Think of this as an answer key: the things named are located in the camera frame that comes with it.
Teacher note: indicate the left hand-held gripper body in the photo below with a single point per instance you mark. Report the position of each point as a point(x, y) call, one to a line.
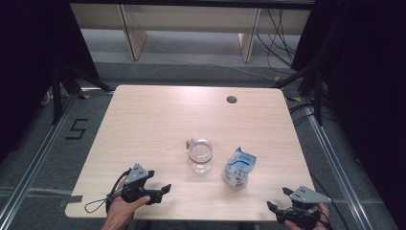
point(138, 175)

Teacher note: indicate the grey tape strip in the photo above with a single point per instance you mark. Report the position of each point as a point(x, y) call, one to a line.
point(72, 200)

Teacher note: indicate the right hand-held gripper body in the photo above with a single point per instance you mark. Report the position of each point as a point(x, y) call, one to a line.
point(308, 195)

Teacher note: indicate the dark curtain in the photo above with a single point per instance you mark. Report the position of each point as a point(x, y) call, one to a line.
point(25, 48)
point(367, 64)

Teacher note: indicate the yellow black hazard tape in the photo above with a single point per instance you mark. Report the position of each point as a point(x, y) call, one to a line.
point(294, 99)
point(277, 78)

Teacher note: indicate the black metal stand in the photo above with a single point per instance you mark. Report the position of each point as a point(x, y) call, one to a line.
point(57, 96)
point(318, 96)

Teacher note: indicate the blue white milk carton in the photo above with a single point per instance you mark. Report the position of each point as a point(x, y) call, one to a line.
point(237, 167)

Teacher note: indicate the metal floor rail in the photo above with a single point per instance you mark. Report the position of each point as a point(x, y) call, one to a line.
point(332, 159)
point(38, 153)

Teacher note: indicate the light wooden desk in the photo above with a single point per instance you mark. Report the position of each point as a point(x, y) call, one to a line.
point(191, 17)

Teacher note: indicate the person's right hand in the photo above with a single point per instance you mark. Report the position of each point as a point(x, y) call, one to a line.
point(323, 220)

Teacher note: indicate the person's left hand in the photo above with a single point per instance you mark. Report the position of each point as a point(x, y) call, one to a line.
point(121, 209)

